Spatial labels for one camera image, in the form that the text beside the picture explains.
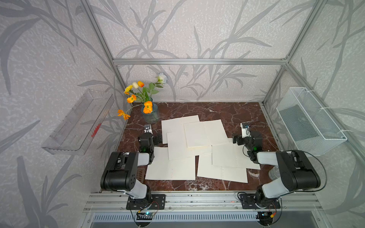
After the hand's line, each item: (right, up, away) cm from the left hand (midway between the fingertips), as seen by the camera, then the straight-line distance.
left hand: (151, 132), depth 94 cm
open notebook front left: (+8, -21, -8) cm, 24 cm away
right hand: (+60, +1, 0) cm, 60 cm away
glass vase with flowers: (-4, +24, -5) cm, 25 cm away
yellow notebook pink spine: (+37, -1, +7) cm, 38 cm away
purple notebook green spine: (+54, -14, -2) cm, 56 cm away
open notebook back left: (+15, +4, +11) cm, 19 cm away
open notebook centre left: (+18, -10, -3) cm, 21 cm away
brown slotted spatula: (-3, -23, -12) cm, 26 cm away
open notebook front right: (+36, -21, -9) cm, 43 cm away
